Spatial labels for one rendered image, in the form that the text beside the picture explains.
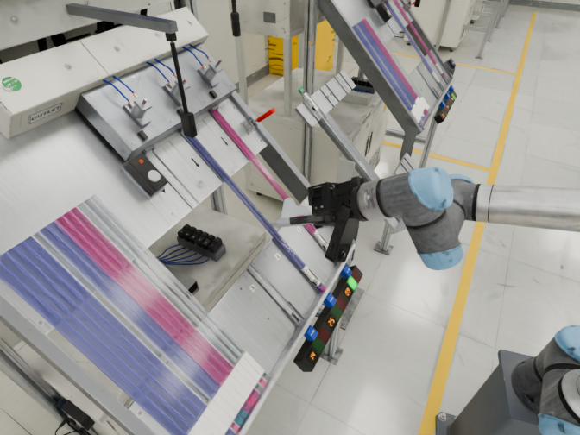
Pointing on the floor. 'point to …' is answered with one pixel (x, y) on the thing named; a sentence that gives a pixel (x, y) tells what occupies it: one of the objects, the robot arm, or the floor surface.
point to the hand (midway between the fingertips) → (292, 227)
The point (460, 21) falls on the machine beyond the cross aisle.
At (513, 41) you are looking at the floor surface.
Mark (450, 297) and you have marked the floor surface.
